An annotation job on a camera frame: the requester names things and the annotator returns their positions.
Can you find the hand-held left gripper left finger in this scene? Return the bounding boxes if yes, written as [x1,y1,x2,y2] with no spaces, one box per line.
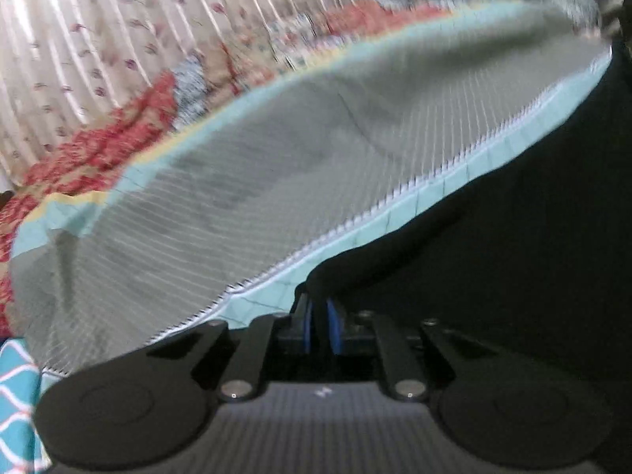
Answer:
[147,284,315,403]

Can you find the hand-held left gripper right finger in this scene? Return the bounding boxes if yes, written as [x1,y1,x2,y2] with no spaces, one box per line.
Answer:
[325,297,495,403]

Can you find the black pants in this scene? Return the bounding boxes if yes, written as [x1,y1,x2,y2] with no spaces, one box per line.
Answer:
[295,42,632,371]

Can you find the grey striped teal-bordered bed sheet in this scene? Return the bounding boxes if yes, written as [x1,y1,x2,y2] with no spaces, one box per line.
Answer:
[9,0,615,378]

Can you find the red floral patchwork quilt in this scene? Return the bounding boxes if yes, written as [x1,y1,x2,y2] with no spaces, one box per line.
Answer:
[0,0,600,341]

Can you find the teal wave-patterned cloth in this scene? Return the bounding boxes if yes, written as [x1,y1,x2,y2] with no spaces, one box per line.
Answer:
[0,338,56,474]

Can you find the beige floral curtain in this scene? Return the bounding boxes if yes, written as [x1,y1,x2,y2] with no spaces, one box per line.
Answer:
[0,0,445,191]

